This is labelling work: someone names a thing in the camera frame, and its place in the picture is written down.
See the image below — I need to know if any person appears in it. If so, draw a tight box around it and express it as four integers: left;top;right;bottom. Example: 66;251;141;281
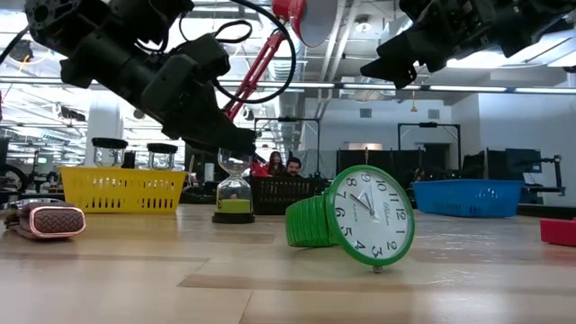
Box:
283;156;303;178
265;150;285;177

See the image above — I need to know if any black background robot station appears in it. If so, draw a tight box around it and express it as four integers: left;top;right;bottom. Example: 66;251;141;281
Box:
463;148;567;206

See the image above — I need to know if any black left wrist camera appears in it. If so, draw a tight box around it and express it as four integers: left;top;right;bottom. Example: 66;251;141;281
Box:
177;34;231;81

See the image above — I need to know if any blue plastic basket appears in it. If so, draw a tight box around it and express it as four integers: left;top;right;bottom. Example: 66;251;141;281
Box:
411;178;526;219

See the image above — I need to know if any red desk lamp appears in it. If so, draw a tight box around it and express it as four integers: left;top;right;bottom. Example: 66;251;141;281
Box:
222;0;339;177

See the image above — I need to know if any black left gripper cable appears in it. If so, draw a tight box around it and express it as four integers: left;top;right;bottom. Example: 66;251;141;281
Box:
177;0;298;105

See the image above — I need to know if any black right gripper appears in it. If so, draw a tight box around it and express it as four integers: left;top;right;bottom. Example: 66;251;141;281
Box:
359;0;509;90

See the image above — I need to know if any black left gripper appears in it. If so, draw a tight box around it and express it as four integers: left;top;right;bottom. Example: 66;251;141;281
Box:
137;52;257;157

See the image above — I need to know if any red digital clock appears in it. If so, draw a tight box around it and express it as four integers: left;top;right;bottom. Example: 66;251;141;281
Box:
539;217;576;248

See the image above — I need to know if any green wrist watch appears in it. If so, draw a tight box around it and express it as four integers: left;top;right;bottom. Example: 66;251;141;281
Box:
284;164;417;275

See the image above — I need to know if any black plastic basket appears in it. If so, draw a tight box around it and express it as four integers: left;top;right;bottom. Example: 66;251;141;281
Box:
249;175;328;216

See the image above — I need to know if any pink woven pouch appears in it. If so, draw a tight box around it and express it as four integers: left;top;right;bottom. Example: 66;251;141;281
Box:
0;197;87;240

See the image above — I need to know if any black background gantry frame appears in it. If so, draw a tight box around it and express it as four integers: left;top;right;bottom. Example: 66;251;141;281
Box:
254;115;321;179
398;121;463;181

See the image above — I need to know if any ceiling light strip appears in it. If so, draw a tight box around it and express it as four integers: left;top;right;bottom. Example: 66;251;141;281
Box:
215;81;337;89
429;85;509;93
514;86;576;95
342;82;424;90

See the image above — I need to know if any black round cap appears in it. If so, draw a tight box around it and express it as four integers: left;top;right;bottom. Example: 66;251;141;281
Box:
91;137;130;170

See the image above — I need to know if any yellow plastic basket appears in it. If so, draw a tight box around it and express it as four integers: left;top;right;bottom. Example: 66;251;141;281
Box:
58;166;188;215

